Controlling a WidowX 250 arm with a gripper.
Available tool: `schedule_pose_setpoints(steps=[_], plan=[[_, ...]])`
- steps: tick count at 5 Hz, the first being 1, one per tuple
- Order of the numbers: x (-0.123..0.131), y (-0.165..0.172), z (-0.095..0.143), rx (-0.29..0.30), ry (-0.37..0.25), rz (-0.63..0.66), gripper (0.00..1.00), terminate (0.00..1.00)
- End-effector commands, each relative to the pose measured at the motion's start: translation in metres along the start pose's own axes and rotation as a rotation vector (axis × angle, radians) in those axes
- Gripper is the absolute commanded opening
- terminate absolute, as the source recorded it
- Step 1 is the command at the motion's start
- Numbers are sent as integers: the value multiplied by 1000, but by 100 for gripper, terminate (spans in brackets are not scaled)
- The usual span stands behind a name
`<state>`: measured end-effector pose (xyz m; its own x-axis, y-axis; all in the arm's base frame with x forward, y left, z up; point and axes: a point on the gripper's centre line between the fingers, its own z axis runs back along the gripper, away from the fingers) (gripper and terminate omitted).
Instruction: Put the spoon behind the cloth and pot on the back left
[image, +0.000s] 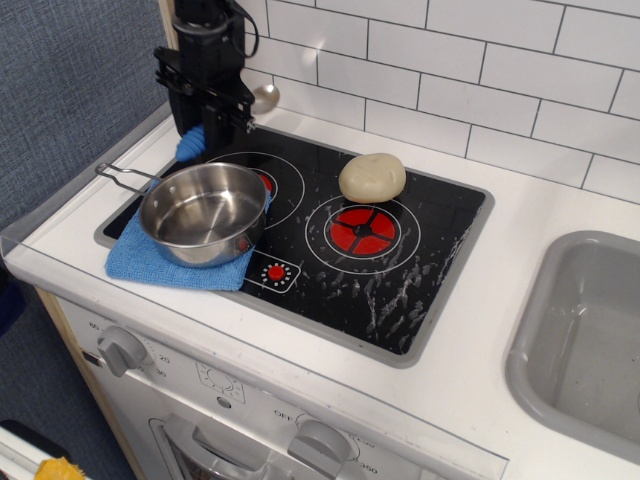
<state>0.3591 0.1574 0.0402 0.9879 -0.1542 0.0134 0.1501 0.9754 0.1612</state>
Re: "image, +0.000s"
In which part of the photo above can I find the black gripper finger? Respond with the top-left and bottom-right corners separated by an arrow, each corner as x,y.
169,90 -> 203,137
201,105 -> 248,154

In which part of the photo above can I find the wooden side panel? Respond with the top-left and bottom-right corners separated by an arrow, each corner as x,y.
158,0 -> 179,50

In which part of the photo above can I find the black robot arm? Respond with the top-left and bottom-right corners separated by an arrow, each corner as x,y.
154,1 -> 258,162

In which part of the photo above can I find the beige toy potato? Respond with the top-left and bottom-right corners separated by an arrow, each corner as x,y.
338,153 -> 406,204

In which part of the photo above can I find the grey oven knob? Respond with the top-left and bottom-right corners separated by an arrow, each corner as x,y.
287,420 -> 354,479
98,326 -> 147,378

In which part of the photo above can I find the spoon with blue handle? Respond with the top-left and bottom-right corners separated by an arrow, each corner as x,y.
175,84 -> 280,162

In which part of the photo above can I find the grey sink basin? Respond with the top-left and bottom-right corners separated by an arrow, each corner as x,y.
506,231 -> 639,463

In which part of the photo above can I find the stainless steel pot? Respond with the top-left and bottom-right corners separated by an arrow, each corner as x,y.
95,162 -> 270,268

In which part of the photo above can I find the black toy stovetop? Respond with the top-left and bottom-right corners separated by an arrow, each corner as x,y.
99,130 -> 494,367

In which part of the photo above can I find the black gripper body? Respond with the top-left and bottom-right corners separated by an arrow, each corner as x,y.
154,19 -> 254,126

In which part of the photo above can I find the black cable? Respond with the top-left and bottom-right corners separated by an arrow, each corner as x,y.
227,0 -> 260,59

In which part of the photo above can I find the grey right oven knob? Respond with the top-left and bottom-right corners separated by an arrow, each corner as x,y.
287,420 -> 354,479

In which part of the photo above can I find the grey left oven knob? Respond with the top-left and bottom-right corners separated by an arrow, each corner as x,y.
98,326 -> 147,378

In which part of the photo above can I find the yellow object bottom left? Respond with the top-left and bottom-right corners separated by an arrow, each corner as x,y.
34,457 -> 86,480

